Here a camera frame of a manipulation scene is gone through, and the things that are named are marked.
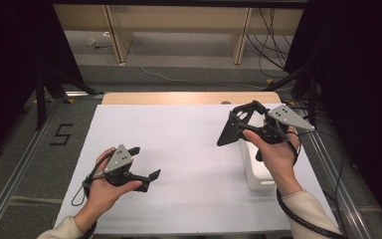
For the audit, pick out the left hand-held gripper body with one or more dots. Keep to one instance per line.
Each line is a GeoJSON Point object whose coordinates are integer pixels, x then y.
{"type": "Point", "coordinates": [121, 162]}

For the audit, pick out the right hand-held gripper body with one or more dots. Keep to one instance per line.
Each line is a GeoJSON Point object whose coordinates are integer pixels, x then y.
{"type": "Point", "coordinates": [280, 122]}

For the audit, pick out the white plastic box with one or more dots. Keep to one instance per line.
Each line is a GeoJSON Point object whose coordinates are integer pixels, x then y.
{"type": "Point", "coordinates": [258, 176]}

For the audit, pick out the person's left hand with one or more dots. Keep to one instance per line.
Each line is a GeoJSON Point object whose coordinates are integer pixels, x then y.
{"type": "Point", "coordinates": [104, 195]}

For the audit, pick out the person's right hand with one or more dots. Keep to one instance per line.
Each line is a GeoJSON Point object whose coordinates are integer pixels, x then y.
{"type": "Point", "coordinates": [278, 162]}

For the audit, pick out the yellow tape piece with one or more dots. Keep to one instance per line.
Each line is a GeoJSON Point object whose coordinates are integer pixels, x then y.
{"type": "Point", "coordinates": [269, 80]}
{"type": "Point", "coordinates": [69, 100]}

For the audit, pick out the white table sheet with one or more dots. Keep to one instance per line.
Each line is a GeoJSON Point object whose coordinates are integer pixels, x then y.
{"type": "Point", "coordinates": [185, 166]}

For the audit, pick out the black metal stand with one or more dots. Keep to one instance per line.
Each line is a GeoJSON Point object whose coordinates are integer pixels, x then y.
{"type": "Point", "coordinates": [311, 96]}
{"type": "Point", "coordinates": [41, 99]}

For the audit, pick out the dark curtain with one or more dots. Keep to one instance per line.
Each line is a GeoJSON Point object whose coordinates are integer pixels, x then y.
{"type": "Point", "coordinates": [13, 66]}
{"type": "Point", "coordinates": [354, 83]}

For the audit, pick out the small black floor stick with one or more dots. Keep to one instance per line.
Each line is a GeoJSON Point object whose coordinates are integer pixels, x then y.
{"type": "Point", "coordinates": [102, 47]}

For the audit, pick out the light wooden shelf unit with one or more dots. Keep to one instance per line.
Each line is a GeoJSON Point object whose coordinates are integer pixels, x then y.
{"type": "Point", "coordinates": [179, 23]}

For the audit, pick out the small white floor scrap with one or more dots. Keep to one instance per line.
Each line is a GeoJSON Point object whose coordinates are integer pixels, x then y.
{"type": "Point", "coordinates": [91, 41]}
{"type": "Point", "coordinates": [106, 34]}

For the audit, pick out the metal floor rail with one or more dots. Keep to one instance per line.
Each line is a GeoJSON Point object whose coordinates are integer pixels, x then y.
{"type": "Point", "coordinates": [16, 176]}
{"type": "Point", "coordinates": [338, 186]}

